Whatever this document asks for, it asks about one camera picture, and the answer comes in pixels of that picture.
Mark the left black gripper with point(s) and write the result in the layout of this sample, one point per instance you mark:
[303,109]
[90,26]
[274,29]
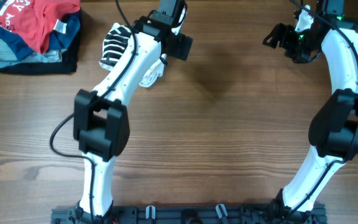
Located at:
[181,47]

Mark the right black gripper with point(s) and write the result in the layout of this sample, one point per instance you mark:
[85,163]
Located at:
[288,31]

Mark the white t-shirt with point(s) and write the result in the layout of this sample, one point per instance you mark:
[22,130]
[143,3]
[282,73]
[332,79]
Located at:
[114,45]

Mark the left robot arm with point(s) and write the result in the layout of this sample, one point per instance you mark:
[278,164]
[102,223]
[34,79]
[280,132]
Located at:
[101,120]

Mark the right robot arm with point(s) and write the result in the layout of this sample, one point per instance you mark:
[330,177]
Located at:
[333,132]

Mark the black folded garment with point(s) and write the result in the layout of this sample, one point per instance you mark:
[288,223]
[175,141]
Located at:
[68,64]

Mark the navy blue folded garment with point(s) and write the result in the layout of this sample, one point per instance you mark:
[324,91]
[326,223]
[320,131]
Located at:
[57,41]

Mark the red folded shirt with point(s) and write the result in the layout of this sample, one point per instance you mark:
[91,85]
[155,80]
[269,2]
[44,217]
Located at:
[35,20]

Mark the light blue denim garment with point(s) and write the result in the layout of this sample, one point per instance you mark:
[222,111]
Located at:
[8,58]

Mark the left white rail clip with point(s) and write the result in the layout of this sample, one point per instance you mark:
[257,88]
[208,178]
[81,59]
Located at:
[150,212]

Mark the white rail clip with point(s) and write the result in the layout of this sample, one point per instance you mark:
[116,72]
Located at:
[150,212]
[221,210]

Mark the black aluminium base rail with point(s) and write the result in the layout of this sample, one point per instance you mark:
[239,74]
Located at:
[246,214]

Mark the right white rail clip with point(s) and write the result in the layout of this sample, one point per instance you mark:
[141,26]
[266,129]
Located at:
[221,210]

